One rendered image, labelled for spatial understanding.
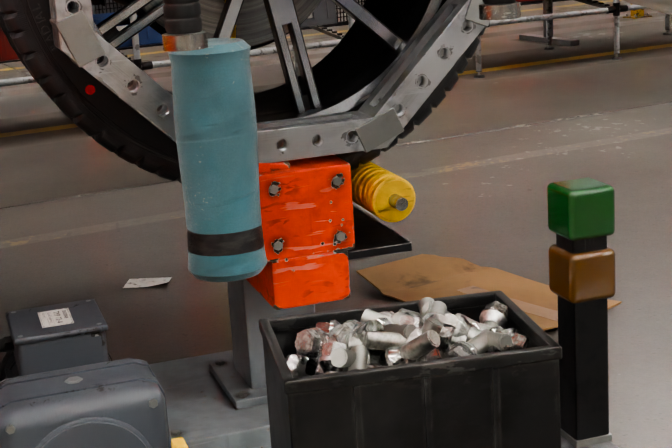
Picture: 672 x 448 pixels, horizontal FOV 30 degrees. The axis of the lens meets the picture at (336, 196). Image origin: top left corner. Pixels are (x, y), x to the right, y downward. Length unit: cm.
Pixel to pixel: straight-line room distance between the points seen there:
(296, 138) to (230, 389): 41
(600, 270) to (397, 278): 194
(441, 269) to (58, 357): 164
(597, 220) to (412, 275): 197
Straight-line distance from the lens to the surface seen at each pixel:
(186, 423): 168
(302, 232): 152
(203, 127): 135
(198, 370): 186
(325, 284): 155
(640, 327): 262
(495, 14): 133
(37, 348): 145
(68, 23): 143
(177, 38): 123
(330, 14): 562
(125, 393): 133
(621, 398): 228
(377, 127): 153
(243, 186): 137
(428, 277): 292
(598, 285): 98
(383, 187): 156
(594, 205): 97
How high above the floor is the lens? 89
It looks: 13 degrees down
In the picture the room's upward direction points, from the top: 4 degrees counter-clockwise
